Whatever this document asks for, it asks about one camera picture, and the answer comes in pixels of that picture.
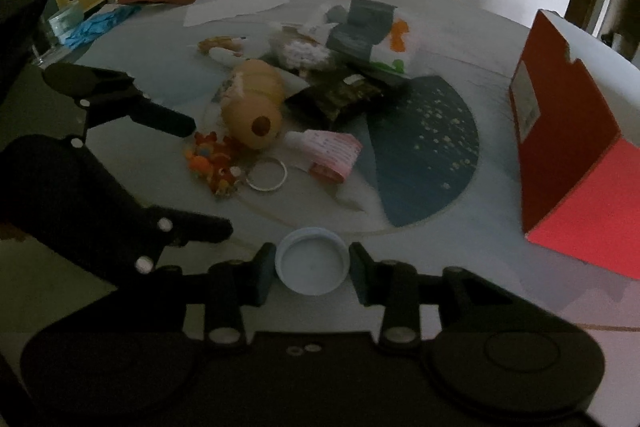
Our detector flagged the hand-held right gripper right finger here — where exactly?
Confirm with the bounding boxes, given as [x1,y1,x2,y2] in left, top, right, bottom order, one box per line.
[348,242,506,353]

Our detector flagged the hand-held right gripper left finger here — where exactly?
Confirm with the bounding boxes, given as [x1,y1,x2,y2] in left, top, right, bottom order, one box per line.
[150,242,278,353]

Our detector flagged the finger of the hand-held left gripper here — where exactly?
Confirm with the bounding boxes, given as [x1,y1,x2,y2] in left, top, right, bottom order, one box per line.
[44,63,197,144]
[134,206,234,274]

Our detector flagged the white round bottle cap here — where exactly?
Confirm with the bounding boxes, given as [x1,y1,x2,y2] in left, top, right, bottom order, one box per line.
[275,227,351,297]

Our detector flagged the yellow snack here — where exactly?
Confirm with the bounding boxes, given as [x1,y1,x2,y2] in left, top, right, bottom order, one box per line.
[197,36,248,66]

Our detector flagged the white green grey packet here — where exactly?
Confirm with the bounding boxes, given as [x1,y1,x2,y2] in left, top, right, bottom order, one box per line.
[320,0,418,80]

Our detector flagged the tan rounded toy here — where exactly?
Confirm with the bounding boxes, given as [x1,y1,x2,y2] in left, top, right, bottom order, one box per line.
[220,59,286,152]

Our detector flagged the blue disposable gloves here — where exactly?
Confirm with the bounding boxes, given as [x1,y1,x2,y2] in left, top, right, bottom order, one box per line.
[64,4,143,50]

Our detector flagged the white paper towel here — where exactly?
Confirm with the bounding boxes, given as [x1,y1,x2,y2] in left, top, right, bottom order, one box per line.
[182,0,290,28]

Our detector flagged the pink labelled tube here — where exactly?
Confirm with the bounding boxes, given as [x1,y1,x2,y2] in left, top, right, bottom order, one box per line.
[285,129,363,182]

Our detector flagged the pack of cotton swabs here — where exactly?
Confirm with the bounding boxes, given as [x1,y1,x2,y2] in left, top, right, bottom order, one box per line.
[267,22,336,72]

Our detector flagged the dark snack packet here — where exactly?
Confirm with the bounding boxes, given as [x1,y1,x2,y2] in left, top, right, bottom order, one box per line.
[285,74,386,125]

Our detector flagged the orange toy keychain with ring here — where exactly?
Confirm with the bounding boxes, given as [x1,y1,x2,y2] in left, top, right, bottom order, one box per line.
[185,132,289,200]

